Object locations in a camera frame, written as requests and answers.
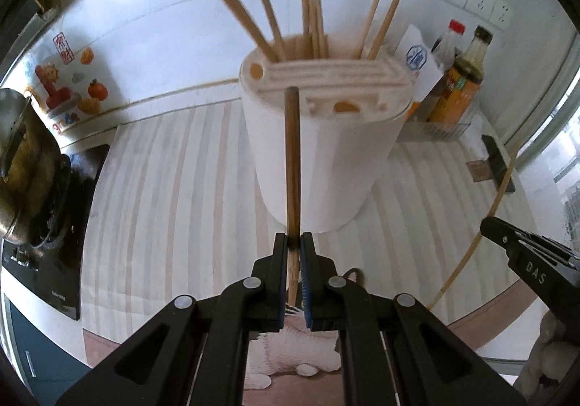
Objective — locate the stainless steel stock pot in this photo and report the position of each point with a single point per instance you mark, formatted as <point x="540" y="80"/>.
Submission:
<point x="29" y="156"/>

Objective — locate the striped cat print mat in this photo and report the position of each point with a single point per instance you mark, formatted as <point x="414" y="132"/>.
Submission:
<point x="177" y="209"/>

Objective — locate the red cap sauce bottle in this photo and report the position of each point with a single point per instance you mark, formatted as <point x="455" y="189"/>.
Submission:
<point x="445" y="49"/>

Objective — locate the white blue logo packet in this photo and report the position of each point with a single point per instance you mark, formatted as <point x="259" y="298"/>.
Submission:
<point x="418" y="60"/>

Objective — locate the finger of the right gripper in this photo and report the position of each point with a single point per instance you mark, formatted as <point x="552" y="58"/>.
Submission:
<point x="509" y="236"/>

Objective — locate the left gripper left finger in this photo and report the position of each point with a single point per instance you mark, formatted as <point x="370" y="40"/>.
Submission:
<point x="192" y="352"/>

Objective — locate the black cap sauce bottle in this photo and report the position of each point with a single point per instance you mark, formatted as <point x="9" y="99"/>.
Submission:
<point x="471" y="54"/>

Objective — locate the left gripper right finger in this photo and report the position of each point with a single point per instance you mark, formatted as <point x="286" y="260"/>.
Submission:
<point x="394" y="351"/>

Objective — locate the brown card wallet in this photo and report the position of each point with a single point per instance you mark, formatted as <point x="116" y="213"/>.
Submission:
<point x="480" y="170"/>

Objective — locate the teal cabinet door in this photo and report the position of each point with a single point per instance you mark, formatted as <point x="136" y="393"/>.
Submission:
<point x="49" y="369"/>

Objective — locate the white wall socket right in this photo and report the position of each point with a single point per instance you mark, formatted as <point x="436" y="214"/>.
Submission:
<point x="502" y="14"/>

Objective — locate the cream cylindrical utensil holder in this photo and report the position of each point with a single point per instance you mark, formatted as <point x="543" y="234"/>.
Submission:
<point x="352" y="110"/>

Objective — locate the wooden chopstick green band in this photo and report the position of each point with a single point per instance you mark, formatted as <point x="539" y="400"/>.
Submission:
<point x="231" y="2"/>

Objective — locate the fruit cartoon wall sticker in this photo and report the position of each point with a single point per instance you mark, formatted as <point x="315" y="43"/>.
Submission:
<point x="69" y="80"/>

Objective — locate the orange label sauce bottle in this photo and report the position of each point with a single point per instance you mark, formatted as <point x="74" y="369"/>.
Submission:
<point x="462" y="82"/>

